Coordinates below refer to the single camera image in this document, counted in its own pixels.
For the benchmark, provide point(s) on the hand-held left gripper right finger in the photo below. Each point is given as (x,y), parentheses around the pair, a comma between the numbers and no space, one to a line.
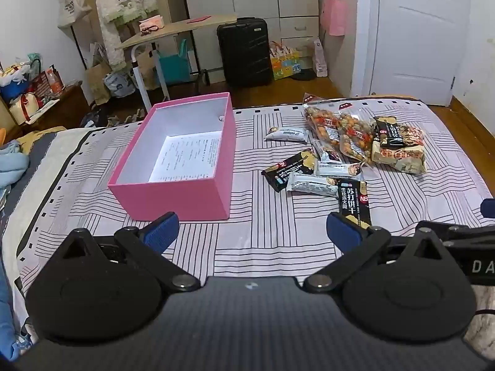
(342,228)

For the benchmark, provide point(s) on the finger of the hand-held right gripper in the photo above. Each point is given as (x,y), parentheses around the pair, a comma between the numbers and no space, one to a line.
(489,208)
(464,234)

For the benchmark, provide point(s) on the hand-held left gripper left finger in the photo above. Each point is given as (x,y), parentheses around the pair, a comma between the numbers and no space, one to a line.
(162,230)

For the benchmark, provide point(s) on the long black cracker packet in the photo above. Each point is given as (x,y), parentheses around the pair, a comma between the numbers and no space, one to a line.
(354,201)

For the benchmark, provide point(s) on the pink cardboard box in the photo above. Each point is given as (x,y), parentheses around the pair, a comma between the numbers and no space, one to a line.
(174,199)

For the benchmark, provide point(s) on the white snack bar packet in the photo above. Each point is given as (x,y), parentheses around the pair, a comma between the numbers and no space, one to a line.
(336,169)
(313,184)

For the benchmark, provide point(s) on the small dark snack packet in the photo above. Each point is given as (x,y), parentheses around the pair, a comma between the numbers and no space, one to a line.
(328,154)

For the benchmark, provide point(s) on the black yellow snack packet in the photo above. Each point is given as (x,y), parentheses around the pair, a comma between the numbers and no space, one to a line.
(290,170)

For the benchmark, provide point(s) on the clear bag of coated peanuts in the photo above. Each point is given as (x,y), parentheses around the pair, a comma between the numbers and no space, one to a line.
(354,139)
(321,123)

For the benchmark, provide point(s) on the beige red snack pack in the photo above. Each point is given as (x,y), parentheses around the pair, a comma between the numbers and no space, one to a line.
(402,158)

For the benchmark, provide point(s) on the black picture snack packet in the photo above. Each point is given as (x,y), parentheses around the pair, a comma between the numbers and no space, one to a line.
(394,133)

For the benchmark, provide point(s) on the small white snack packet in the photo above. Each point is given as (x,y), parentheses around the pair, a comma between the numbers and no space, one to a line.
(286,134)

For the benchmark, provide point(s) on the person's right forearm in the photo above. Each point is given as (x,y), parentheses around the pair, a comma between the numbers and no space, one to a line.
(481,317)

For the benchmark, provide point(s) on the printed paper sheet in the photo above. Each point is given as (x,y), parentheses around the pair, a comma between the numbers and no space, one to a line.
(185,154)

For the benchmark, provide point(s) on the pile of shoes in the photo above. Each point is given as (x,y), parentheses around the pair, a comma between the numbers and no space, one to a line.
(116,116)

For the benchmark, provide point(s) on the round blue white bag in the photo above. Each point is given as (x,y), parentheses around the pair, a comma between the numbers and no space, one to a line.
(118,85)

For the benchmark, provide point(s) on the dark wooden nightstand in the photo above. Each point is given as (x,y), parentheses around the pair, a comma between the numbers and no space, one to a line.
(65,108)

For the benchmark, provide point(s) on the black slippers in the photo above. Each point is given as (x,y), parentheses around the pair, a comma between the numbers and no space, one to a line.
(307,75)

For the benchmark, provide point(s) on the brown paper bag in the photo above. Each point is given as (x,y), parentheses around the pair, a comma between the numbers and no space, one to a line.
(96,81)

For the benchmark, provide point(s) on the teal shopping bag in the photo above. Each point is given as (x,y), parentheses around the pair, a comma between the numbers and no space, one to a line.
(174,65)

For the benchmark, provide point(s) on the blue cloth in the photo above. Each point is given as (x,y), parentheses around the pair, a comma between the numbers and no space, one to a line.
(11,162)

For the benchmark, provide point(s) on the white plastic bag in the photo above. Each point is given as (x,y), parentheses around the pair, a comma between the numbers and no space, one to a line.
(320,60)

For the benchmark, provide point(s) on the colourful gift bag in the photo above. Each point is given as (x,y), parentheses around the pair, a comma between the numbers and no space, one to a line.
(286,63)

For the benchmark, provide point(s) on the orange drink bottle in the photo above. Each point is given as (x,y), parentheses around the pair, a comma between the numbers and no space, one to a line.
(54,83)

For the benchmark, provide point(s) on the white door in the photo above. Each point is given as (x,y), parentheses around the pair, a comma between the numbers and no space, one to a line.
(417,38)

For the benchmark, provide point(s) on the white gift box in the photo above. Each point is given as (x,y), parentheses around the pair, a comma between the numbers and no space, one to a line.
(23,108)

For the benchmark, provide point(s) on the red box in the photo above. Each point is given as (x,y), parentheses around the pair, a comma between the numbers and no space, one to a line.
(40,85)

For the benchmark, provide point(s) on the black suitcase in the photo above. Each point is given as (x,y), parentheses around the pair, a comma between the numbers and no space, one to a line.
(243,54)

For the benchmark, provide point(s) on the wooden rolling side table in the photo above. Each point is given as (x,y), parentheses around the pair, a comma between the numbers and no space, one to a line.
(174,29)

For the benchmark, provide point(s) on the blue basket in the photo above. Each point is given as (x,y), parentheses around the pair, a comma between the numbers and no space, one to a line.
(15,87)

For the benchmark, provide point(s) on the pink tissue pack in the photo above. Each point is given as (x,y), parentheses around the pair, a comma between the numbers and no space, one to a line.
(151,22)

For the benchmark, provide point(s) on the pink hanging bag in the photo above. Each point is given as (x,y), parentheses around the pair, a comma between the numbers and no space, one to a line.
(335,15)

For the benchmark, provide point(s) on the red booklet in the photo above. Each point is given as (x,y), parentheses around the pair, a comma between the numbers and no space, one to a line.
(199,19)

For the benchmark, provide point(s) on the white hanging cardigan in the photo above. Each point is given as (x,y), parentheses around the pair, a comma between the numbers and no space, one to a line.
(120,0)

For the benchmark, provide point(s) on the canvas tote bag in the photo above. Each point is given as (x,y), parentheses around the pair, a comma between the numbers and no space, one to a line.
(73,7)

